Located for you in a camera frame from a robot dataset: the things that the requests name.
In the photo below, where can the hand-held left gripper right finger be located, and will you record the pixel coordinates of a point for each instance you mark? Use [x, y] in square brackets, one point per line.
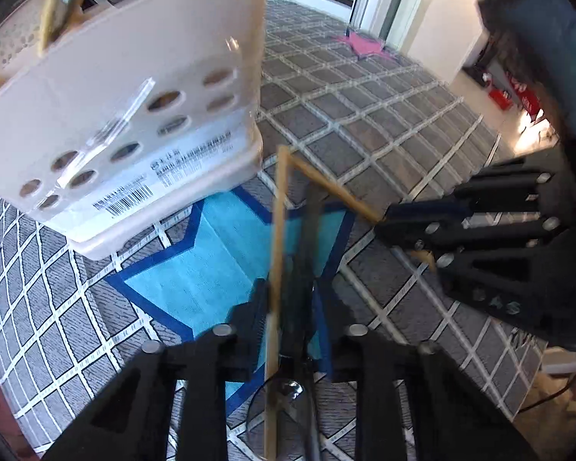
[336, 350]

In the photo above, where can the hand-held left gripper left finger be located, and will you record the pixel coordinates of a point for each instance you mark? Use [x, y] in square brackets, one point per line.
[249, 336]

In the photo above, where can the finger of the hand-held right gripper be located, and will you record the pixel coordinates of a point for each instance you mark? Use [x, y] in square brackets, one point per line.
[461, 249]
[489, 201]

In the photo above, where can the white plastic utensil holder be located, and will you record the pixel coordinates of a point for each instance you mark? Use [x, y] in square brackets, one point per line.
[125, 81]

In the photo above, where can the red box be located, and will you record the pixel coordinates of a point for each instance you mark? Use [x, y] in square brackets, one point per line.
[499, 98]

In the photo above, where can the white perforated basket cart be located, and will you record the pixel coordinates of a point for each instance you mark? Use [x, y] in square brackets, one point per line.
[9, 43]

